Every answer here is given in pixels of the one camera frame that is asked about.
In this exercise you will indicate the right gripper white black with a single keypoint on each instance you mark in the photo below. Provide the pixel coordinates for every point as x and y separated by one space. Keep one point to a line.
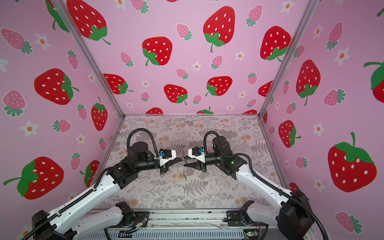
199 165

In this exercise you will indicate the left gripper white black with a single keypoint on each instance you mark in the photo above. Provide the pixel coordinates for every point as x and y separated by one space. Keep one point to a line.
174 159

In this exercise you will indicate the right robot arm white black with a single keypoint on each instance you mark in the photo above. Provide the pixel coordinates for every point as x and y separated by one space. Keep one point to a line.
290 214

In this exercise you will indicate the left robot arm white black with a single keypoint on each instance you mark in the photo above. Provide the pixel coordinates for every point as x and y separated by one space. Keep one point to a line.
68 222

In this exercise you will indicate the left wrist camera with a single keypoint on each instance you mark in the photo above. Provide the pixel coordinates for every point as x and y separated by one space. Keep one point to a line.
162 154

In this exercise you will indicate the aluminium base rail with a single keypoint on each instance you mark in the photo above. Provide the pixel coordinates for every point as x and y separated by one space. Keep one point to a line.
169 224

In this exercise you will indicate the aluminium corner post left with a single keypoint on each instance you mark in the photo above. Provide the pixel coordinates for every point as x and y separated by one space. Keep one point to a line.
86 23

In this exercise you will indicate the aluminium corner post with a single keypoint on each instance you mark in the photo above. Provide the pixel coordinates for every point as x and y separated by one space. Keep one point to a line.
300 30
86 23

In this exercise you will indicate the aluminium corner post right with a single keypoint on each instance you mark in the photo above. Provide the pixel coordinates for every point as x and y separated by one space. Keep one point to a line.
300 30

